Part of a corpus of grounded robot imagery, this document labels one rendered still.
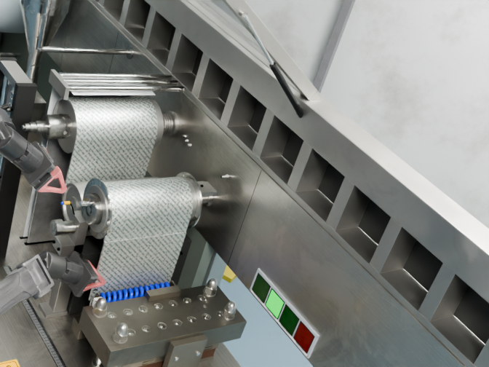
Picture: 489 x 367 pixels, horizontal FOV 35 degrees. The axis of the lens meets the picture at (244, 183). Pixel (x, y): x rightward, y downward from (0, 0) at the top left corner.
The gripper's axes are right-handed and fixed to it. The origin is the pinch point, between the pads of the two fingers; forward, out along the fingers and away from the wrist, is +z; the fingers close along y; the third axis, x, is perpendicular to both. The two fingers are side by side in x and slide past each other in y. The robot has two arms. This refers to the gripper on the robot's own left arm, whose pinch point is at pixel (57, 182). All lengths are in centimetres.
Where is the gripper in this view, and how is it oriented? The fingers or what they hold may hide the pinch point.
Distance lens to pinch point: 184.1
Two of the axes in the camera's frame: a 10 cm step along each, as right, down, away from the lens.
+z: 4.2, 4.8, 7.7
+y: 5.3, 5.6, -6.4
